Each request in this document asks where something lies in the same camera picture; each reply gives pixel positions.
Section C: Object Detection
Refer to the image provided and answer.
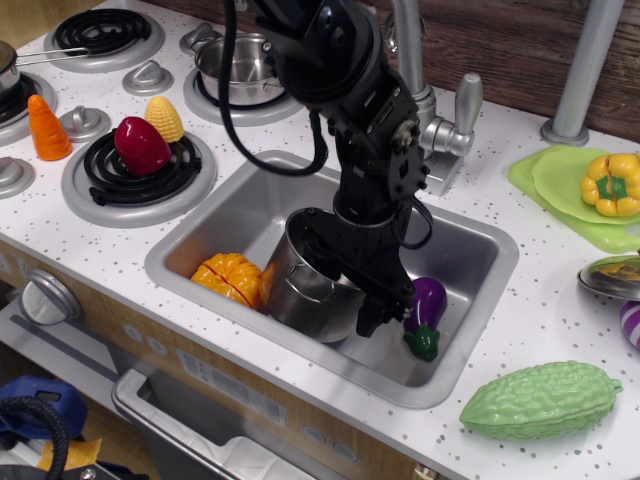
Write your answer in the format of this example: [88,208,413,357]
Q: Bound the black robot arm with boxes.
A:
[251,1,427,337]

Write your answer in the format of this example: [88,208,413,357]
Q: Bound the red toy pepper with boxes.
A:
[114,116,172,177]

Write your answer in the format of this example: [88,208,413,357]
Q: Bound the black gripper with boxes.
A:
[307,207,415,338]

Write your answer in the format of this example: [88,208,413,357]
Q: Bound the steel saucepan with wire handle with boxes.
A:
[1,41,91,100]

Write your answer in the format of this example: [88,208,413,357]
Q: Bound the left edge burner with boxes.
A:
[1,73,58,147]

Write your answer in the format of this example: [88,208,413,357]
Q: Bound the yellow toy corn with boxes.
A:
[144,96,185,144]

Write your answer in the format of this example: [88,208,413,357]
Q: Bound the black braided cable lower left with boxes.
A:
[0,396,71,480]

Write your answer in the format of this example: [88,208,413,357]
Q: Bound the silver stove knob rear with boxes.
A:
[122,60,174,96]

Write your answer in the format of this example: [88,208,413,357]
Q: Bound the silver stove knob top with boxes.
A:
[179,22,223,56]

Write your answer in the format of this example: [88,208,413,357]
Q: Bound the rear right burner ring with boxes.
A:
[182,67,311,128]

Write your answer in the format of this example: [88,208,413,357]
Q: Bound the steel pot lid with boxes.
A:
[577,252,639,302]

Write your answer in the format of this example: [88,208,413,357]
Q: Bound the tall steel pot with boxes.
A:
[261,208,364,343]

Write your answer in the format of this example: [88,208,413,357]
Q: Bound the silver oven dial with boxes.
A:
[19,268,83,327]

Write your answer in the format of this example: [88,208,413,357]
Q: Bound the blue object lower left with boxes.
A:
[1,375,88,449]

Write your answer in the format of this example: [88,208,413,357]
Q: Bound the orange toy carrot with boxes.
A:
[27,94,73,161]

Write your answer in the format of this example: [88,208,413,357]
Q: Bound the rear left black burner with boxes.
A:
[44,8,165,74]

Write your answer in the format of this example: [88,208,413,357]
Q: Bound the silver stove knob left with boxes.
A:
[0,157,35,199]

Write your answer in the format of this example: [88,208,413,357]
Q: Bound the yellow toy bell pepper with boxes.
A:
[580,154,639,217]

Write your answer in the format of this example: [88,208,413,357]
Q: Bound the purple striped toy vegetable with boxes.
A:
[620,301,640,349]

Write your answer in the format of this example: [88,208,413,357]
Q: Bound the green cutting board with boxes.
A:
[507,146,639,254]

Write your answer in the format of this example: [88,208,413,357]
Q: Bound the silver stove knob centre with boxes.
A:
[60,105,111,143]

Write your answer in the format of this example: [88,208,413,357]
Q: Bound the grey vertical pole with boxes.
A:
[540,0,624,146]

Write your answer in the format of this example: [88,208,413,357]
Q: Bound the light green plate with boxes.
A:
[532,145,639,225]

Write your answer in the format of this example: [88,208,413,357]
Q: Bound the orange toy pumpkin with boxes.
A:
[190,253,262,310]

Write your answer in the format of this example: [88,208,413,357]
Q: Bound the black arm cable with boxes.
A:
[217,0,332,178]

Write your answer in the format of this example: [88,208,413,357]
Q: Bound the shallow steel pot on burner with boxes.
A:
[195,33,285,107]

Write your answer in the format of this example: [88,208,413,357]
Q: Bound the stainless steel sink basin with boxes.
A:
[145,164,519,408]

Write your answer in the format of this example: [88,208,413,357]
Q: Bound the black burner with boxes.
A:
[44,8,165,74]
[61,131,217,228]

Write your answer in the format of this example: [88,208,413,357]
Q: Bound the silver stove knob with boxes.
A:
[179,22,223,56]
[122,60,174,96]
[60,105,111,143]
[0,157,35,199]

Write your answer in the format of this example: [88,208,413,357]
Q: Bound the green toy bitter melon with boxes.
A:
[459,361,623,440]

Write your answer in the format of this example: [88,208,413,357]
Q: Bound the front right black burner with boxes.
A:
[61,131,217,228]

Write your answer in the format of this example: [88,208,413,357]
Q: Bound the purple toy eggplant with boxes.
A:
[403,277,448,362]

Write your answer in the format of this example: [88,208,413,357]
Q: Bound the grey oven door handle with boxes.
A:
[112,369,341,479]

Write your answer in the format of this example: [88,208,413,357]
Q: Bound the silver toy faucet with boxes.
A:
[384,0,484,196]

